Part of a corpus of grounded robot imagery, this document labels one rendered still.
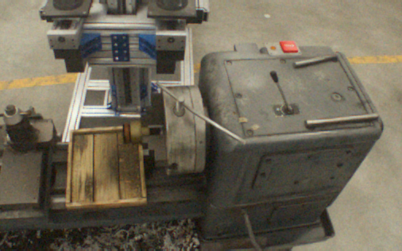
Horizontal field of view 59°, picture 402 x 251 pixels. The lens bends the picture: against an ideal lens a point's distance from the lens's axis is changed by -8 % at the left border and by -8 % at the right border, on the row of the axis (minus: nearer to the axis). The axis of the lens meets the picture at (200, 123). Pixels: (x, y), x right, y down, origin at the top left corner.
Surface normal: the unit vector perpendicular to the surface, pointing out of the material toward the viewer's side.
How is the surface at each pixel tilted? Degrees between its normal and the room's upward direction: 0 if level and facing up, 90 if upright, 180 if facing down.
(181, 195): 0
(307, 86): 0
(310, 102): 0
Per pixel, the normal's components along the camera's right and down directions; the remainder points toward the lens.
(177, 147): 0.17, 0.33
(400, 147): 0.07, -0.64
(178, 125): 0.15, -0.09
